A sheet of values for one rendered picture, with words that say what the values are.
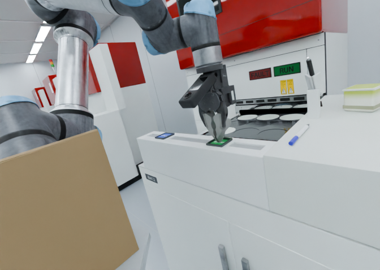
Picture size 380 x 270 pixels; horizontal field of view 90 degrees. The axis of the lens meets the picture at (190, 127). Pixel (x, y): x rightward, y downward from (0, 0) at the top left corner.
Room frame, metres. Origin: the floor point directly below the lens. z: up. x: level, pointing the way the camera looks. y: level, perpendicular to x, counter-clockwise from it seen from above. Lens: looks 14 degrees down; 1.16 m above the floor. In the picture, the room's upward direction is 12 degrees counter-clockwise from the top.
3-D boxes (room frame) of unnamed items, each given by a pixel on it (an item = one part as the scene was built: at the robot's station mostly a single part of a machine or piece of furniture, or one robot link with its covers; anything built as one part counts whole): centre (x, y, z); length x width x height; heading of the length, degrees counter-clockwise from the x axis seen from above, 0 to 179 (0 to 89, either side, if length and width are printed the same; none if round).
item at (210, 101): (0.53, -0.09, 1.11); 0.09 x 0.08 x 0.12; 133
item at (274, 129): (0.81, -0.30, 0.90); 0.34 x 0.34 x 0.01; 43
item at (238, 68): (1.10, -0.33, 1.02); 0.81 x 0.03 x 0.40; 43
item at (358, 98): (0.53, -0.51, 1.00); 0.07 x 0.07 x 0.07; 23
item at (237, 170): (0.61, 0.01, 0.89); 0.55 x 0.09 x 0.14; 43
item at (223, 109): (0.50, -0.09, 1.05); 0.05 x 0.02 x 0.09; 43
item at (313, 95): (0.55, -0.39, 1.03); 0.06 x 0.04 x 0.13; 133
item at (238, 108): (0.96, -0.44, 0.89); 0.44 x 0.02 x 0.10; 43
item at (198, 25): (0.53, -0.08, 1.27); 0.09 x 0.08 x 0.11; 72
